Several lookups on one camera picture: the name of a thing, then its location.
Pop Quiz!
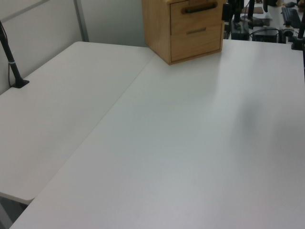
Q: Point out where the wooden two-drawer cabinet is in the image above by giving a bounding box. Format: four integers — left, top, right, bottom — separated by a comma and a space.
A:
141, 0, 225, 66

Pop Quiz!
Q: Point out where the black rectangular device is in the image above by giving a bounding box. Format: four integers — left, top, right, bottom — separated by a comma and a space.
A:
221, 3, 232, 21

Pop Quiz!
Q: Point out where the black tripod stand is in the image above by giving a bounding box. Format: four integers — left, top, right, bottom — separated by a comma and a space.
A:
231, 0, 242, 27

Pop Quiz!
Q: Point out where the black electronics box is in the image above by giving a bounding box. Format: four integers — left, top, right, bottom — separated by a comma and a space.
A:
252, 28, 280, 44

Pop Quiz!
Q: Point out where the black clamp stand pole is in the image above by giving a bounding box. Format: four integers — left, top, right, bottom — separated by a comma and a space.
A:
290, 0, 305, 51

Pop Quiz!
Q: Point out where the black computer keyboard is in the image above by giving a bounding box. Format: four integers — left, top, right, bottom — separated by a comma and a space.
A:
281, 6, 303, 27

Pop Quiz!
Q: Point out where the wooden drawer with metal handle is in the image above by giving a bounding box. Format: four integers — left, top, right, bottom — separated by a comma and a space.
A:
170, 23, 224, 63

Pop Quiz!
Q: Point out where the flat metal drawer handle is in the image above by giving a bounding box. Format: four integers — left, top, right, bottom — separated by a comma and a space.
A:
186, 27, 207, 35

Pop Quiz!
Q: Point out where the wooden drawer with black handle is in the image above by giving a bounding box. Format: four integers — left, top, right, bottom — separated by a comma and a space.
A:
169, 1, 224, 37

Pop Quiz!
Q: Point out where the black bar drawer handle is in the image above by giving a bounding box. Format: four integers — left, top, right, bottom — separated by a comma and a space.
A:
184, 3, 216, 14

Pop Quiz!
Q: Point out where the black camera stand pole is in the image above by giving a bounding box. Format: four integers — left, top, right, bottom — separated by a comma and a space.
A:
0, 20, 31, 90

